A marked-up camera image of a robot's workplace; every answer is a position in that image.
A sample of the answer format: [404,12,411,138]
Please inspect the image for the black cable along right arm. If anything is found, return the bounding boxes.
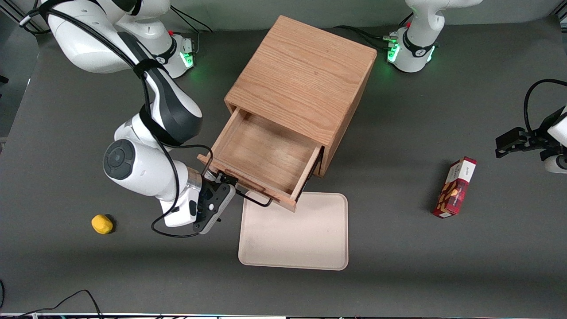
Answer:
[19,0,214,238]

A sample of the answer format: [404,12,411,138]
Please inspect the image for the yellow lemon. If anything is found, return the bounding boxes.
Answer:
[91,214,114,235]

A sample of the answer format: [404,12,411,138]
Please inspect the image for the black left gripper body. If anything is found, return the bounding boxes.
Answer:
[524,125,555,154]

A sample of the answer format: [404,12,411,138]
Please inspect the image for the black left arm base cable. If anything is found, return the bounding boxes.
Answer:
[332,12,413,50]

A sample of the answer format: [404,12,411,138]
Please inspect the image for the aluminium frame rail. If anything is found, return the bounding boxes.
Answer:
[0,0,28,23]

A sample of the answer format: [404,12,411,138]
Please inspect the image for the beige plastic tray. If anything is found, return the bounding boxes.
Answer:
[238,191,349,271]

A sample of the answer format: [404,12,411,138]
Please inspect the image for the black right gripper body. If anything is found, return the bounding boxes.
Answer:
[193,181,237,235]

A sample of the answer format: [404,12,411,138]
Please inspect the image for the black right arm base cable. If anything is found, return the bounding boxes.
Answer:
[170,7,214,54]

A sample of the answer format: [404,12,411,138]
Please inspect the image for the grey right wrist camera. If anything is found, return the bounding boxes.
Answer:
[161,191,198,228]

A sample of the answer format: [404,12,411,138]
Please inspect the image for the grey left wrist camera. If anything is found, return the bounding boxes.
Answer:
[544,154,567,174]

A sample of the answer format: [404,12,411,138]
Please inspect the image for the black arm base cable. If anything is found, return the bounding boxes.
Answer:
[170,7,214,54]
[332,12,413,50]

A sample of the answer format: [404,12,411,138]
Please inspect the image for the red plaid cookie box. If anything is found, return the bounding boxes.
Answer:
[432,156,478,219]

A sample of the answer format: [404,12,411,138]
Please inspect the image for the black cable on table edge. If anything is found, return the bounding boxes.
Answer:
[9,290,105,319]

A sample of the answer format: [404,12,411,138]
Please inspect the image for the wooden drawer with long handle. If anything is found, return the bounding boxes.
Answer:
[197,106,322,213]

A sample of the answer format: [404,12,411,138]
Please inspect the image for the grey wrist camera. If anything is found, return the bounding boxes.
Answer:
[544,154,567,174]
[161,191,198,228]

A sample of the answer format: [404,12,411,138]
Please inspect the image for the black looped left gripper cable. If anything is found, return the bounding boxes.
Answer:
[524,79,567,133]

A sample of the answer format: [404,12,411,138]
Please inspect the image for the oak wooden drawer cabinet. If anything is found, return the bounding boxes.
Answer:
[224,15,378,178]

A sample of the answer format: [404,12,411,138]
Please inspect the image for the long black metal drawer handle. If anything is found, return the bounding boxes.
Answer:
[233,187,274,208]

